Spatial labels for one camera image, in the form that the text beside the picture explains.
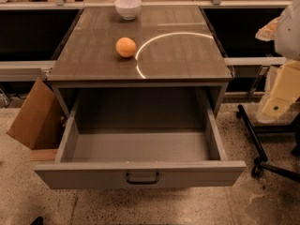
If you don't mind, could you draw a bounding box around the white ceramic bowl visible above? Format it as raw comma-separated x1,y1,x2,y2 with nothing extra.
114,0,142,21

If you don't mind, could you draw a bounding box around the black drawer handle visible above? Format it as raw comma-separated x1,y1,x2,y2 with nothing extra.
126,172,160,186

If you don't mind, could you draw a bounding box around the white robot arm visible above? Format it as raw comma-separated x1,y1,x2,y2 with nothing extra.
255,0,300,123

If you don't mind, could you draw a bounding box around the grey cabinet with wood top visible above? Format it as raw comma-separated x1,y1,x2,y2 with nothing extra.
46,5,234,118

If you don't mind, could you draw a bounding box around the black wheeled chair base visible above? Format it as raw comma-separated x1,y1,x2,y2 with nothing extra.
236,105,300,183

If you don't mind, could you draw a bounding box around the grey open top drawer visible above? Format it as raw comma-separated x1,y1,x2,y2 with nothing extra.
35,87,246,189

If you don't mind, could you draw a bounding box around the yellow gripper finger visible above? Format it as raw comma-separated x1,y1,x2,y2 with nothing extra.
255,18,278,41
262,61,300,119

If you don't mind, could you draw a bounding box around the brown cardboard box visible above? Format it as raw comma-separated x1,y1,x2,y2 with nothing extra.
7,78,64,150

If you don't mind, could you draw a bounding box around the orange fruit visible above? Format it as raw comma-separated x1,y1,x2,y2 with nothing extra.
115,37,137,58

